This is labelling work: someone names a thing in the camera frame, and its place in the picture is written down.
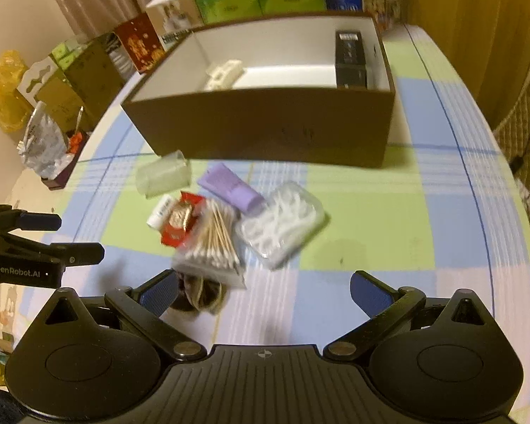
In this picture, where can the white picture box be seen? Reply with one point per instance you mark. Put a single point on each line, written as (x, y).
(174, 15)

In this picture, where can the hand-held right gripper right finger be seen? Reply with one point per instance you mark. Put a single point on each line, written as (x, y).
(371, 293)

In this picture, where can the purple tube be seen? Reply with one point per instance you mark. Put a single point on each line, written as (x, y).
(232, 187)

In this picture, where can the white plastic clip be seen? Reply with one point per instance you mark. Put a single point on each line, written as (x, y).
(223, 74)

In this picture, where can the brown wooden panel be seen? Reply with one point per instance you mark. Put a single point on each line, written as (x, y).
(463, 17)

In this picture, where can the brown cardboard box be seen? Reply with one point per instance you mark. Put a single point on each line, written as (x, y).
(265, 128)

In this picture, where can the green tube with white cap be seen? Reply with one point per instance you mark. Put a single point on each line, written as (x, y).
(159, 214)

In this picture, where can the bag of cotton swabs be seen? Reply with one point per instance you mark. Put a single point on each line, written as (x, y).
(214, 247)

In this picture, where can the clear box of floss picks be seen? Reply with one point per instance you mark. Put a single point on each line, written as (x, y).
(280, 225)

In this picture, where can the crumpled white plastic bag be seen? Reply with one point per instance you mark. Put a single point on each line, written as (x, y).
(44, 141)

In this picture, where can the red patterned box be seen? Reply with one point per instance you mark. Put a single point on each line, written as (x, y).
(139, 44)

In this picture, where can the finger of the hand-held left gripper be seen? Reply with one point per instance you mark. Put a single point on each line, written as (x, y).
(39, 221)
(86, 252)

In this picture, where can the small green box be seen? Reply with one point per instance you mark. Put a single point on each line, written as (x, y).
(66, 55)

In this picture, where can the clear plastic cup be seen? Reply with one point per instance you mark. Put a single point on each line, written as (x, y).
(163, 175)

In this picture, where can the cardboard box with white card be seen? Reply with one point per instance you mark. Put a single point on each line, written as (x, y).
(55, 97)

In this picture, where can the brown carton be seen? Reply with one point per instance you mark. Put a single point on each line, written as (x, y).
(95, 75)

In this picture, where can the yellow plastic bag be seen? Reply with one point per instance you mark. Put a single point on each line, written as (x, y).
(4, 92)

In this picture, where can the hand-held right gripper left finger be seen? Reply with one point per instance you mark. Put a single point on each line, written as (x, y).
(161, 290)

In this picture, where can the red snack packet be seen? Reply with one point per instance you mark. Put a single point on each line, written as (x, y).
(179, 221)

